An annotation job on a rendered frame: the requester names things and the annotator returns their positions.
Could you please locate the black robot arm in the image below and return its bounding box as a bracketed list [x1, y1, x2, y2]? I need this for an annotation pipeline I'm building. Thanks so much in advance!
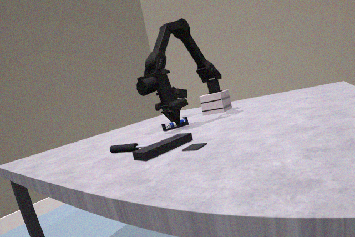
[136, 18, 223, 99]

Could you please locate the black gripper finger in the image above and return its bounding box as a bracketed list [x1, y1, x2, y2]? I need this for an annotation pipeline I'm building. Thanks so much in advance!
[167, 108, 181, 126]
[161, 109, 174, 122]

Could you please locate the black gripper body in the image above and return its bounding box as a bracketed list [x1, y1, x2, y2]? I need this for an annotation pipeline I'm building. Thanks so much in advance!
[155, 85, 188, 111]

